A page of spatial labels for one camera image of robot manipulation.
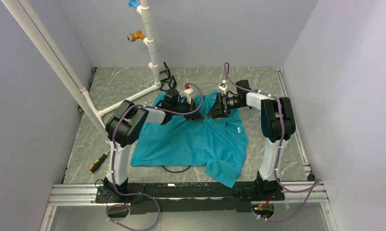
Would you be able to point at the black square frame holder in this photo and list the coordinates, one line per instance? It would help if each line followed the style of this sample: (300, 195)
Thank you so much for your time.
(165, 73)

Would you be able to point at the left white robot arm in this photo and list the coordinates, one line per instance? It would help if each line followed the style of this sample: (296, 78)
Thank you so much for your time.
(125, 125)

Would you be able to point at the orange flashlight on pipe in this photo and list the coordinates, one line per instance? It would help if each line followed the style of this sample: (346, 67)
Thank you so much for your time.
(132, 37)

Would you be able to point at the aluminium rail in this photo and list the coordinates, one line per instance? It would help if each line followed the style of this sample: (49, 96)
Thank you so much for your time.
(86, 194)

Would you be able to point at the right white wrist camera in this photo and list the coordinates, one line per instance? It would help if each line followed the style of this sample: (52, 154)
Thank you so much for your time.
(223, 88)

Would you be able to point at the white PVC pipe stand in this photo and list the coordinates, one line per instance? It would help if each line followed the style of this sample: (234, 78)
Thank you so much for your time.
(27, 18)

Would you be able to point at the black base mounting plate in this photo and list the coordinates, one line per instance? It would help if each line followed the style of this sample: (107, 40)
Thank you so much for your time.
(241, 198)

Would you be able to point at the teal t-shirt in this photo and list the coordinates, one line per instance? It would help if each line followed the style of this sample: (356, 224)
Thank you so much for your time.
(218, 144)

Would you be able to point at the yellow black screwdriver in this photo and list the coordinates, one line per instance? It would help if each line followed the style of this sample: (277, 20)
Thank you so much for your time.
(97, 164)

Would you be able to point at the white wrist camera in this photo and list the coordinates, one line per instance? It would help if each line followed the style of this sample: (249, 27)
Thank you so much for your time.
(188, 93)
(223, 88)

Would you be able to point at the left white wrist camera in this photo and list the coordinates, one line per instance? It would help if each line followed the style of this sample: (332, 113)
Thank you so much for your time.
(188, 93)

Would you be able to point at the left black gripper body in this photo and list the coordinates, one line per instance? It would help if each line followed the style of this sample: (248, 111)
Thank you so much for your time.
(185, 108)

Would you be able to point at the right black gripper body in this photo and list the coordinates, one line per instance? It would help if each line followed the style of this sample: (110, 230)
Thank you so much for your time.
(228, 104)

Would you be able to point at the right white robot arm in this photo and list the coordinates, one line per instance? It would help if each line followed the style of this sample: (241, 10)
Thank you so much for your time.
(277, 124)

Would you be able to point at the blue fitting on pipe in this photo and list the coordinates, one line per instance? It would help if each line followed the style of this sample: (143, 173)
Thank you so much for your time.
(133, 4)

